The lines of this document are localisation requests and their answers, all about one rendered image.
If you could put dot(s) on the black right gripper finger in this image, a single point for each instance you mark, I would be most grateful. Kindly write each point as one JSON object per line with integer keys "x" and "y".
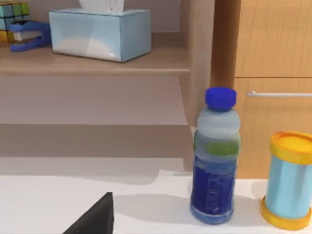
{"x": 98, "y": 217}

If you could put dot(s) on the open wooden shelf unit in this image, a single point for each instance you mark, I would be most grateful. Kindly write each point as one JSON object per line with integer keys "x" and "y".
{"x": 97, "y": 102}

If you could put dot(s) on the blue capped plastic bottle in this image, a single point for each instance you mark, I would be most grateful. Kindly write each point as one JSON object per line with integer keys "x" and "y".
{"x": 214, "y": 170}

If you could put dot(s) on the light blue tissue box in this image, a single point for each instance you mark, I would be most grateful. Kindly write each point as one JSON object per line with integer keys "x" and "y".
{"x": 102, "y": 36}

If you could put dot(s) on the yellow and light blue can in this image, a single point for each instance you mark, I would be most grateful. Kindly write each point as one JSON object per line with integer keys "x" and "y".
{"x": 287, "y": 180}

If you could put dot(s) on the blue stapler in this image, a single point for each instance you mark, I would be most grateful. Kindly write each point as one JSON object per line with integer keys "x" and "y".
{"x": 30, "y": 36}

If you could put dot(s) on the wooden drawer front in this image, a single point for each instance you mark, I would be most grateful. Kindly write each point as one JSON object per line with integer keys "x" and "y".
{"x": 268, "y": 117}

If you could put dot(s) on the coloured puzzle cube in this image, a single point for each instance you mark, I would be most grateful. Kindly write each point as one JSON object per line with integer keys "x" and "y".
{"x": 12, "y": 17}

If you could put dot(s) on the wooden cupboard door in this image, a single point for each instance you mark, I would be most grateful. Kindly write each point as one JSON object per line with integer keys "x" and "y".
{"x": 273, "y": 36}

